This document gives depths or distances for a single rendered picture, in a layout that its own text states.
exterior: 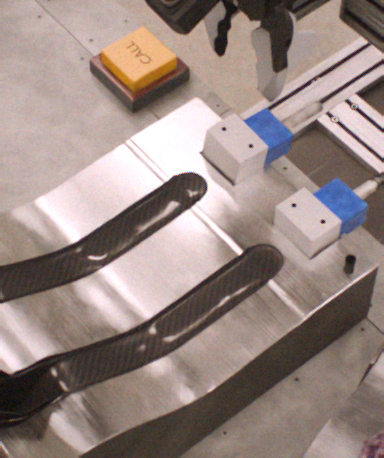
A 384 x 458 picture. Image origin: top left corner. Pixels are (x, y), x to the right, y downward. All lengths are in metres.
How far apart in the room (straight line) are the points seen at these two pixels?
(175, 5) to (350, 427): 0.37
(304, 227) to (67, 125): 0.34
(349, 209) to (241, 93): 1.31
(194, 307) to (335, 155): 1.01
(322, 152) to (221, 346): 1.04
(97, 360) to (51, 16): 0.53
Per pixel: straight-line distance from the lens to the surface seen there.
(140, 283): 1.13
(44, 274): 1.13
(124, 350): 1.09
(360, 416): 1.08
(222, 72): 2.49
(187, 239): 1.15
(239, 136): 1.18
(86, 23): 1.46
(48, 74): 1.40
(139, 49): 1.37
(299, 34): 1.07
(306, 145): 2.10
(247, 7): 1.03
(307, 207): 1.14
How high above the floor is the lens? 1.83
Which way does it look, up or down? 53 degrees down
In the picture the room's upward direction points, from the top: straight up
